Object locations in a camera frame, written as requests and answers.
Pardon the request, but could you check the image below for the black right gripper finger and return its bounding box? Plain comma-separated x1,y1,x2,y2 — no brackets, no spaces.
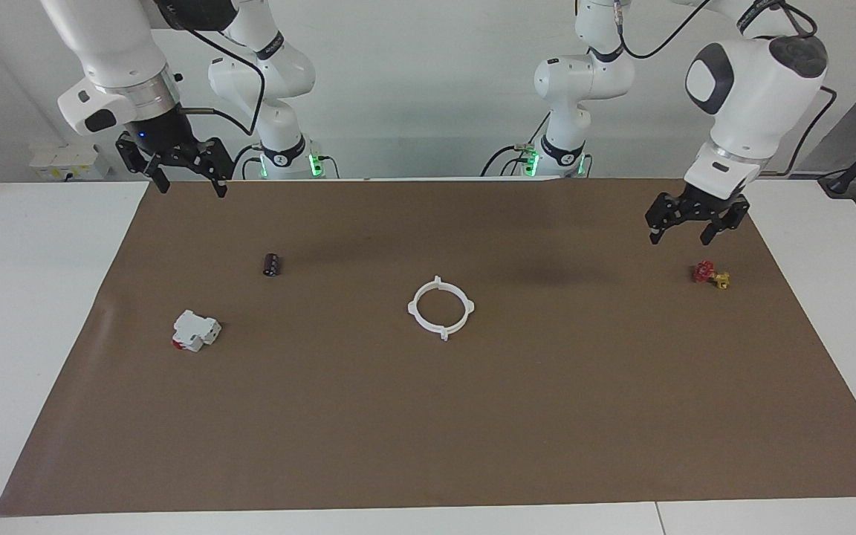
114,134,169,195
176,139,234,198

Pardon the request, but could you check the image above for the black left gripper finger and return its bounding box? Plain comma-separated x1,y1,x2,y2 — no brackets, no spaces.
645,192,689,246
699,196,750,246

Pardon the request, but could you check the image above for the white half-ring pipe clamp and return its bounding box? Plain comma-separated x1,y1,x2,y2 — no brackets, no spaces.
407,275,448,343
435,276,476,341

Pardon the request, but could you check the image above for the red handwheel yellow valve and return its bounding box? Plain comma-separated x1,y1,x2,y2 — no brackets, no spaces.
691,260,731,291

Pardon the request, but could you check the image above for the white power strip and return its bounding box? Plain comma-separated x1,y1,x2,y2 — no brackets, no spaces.
29,143,111,181

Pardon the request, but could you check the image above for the white circuit breaker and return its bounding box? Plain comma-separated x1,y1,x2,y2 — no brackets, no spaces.
172,309,222,353

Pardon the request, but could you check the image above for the brown table mat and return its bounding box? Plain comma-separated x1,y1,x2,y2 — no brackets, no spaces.
0,177,856,517

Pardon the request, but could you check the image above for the black base cable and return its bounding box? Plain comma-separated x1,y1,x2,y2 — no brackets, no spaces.
229,143,262,181
480,143,527,178

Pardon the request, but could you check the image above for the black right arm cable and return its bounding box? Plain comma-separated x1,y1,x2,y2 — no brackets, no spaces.
175,33,268,138

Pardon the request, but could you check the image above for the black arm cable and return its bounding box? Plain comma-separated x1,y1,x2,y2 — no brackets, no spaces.
610,0,837,179
175,33,268,138

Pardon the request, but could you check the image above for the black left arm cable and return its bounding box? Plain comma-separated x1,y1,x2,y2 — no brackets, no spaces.
610,0,837,179

